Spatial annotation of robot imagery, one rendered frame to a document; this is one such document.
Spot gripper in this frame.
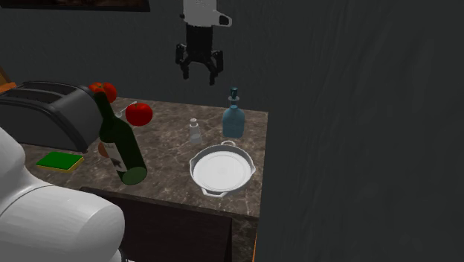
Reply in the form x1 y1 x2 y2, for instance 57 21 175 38
175 22 224 86

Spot blue glass bottle with stopper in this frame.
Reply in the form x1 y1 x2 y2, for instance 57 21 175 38
222 86 246 139

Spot clear glass shaker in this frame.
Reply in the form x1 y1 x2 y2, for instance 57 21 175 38
188 118 204 145

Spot red tomato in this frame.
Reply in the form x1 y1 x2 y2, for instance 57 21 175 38
124 102 154 127

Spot silver spoon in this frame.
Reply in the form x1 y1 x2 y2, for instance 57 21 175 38
115 100 138 119

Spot orange-red tomato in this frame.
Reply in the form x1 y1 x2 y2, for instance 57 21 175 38
88 81 118 105

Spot green wine bottle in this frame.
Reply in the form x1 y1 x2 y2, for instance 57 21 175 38
93 91 149 186

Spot black toaster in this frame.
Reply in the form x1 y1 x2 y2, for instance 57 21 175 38
0 80 105 153

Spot green and yellow sponge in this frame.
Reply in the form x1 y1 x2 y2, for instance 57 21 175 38
35 151 86 173

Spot brown wooden board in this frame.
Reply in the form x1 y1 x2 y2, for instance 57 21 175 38
0 66 18 94

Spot white two-handled pan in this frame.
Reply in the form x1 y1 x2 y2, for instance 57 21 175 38
188 139 257 198

